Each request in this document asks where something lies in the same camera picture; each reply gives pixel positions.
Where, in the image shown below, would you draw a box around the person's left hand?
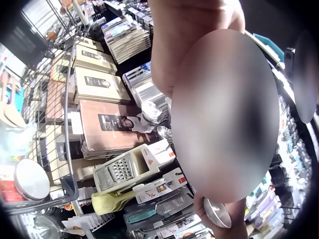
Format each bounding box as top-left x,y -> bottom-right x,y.
147,0 -> 247,239

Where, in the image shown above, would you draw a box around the person's left fingers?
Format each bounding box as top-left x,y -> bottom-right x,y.
194,192 -> 247,239

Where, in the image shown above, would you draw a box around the steel ladle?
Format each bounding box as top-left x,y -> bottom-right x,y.
203,196 -> 232,229

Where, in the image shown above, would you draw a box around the full shop shelf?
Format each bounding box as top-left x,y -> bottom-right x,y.
245,30 -> 316,231
50,0 -> 215,239

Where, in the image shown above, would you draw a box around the white red-rimmed bowl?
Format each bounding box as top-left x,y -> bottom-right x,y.
14,158 -> 51,201

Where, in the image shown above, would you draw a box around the wooden spatulas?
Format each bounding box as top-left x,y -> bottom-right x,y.
0,71 -> 27,129

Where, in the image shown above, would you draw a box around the wire shopping cart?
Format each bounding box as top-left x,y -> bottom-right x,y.
0,0 -> 86,217

